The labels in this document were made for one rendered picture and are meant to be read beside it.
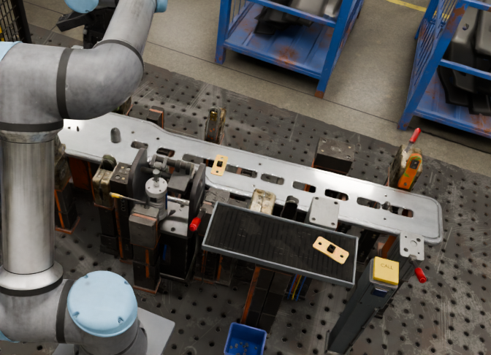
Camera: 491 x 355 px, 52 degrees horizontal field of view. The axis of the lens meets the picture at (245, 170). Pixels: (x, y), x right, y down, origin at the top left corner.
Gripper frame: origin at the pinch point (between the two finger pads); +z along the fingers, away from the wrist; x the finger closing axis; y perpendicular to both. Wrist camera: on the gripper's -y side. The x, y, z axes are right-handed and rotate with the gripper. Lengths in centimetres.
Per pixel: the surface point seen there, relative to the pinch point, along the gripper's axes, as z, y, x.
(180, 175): 11.7, 31.8, -20.7
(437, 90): 109, 145, 188
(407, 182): 26, 97, 13
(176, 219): 30.9, 31.5, -21.2
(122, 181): 15.7, 17.1, -24.6
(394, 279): 11, 90, -34
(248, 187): 27, 49, -5
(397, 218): 27, 95, -2
